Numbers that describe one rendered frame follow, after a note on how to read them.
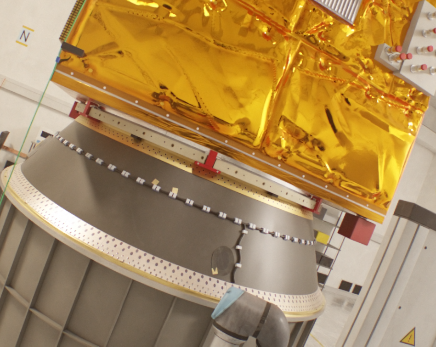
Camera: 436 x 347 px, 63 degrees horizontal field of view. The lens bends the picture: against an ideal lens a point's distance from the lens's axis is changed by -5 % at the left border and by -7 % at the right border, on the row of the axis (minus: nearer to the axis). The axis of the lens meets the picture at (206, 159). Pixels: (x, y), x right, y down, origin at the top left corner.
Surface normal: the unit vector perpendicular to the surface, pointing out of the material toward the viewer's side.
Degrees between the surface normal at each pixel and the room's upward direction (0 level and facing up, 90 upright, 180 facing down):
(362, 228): 90
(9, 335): 90
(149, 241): 62
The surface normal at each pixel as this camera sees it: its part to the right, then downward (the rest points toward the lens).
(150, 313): 0.07, 0.02
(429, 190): -0.88, -0.37
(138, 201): 0.06, -0.49
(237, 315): -0.12, -0.25
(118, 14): 0.29, 0.01
